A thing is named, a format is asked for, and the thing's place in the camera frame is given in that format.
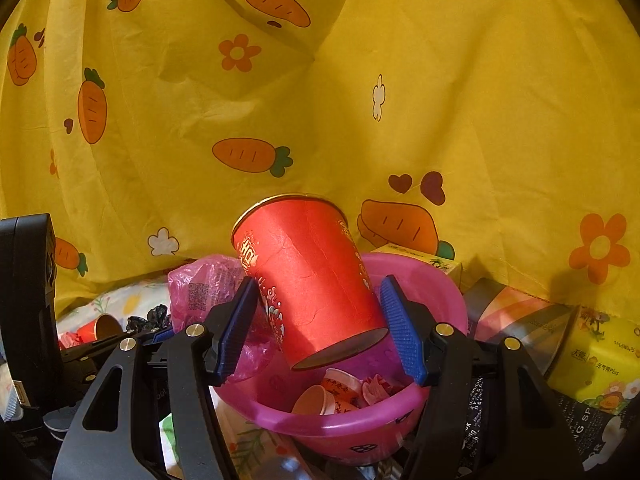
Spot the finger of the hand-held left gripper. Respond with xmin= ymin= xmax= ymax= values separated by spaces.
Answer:
xmin=60 ymin=327 xmax=175 ymax=361

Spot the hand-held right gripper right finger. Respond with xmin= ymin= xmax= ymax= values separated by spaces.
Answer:
xmin=378 ymin=275 xmax=586 ymax=480

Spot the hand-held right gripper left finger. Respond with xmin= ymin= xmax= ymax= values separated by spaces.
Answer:
xmin=52 ymin=276 xmax=258 ymax=480

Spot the large black plastic bag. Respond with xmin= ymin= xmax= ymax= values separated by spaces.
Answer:
xmin=125 ymin=304 xmax=171 ymax=333

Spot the pink printed plastic bag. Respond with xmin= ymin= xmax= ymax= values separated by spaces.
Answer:
xmin=167 ymin=255 xmax=276 ymax=383

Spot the white orange paper cup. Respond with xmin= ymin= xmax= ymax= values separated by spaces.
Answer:
xmin=320 ymin=367 xmax=363 ymax=411
xmin=291 ymin=384 xmax=333 ymax=416

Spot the red paper cup gold rim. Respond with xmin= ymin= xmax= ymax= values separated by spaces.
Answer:
xmin=231 ymin=194 xmax=390 ymax=372

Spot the pink plastic bucket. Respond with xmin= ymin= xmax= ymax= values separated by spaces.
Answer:
xmin=212 ymin=252 xmax=468 ymax=468

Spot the floral plastic table cover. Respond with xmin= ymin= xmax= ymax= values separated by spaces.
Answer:
xmin=55 ymin=272 xmax=311 ymax=480

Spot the yellow tissue pack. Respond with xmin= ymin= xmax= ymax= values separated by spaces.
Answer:
xmin=547 ymin=305 xmax=640 ymax=416

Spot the black printed box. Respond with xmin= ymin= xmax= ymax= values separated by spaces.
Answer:
xmin=390 ymin=375 xmax=640 ymax=480

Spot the yellow carrot print curtain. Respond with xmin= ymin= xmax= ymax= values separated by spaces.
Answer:
xmin=0 ymin=0 xmax=640 ymax=341

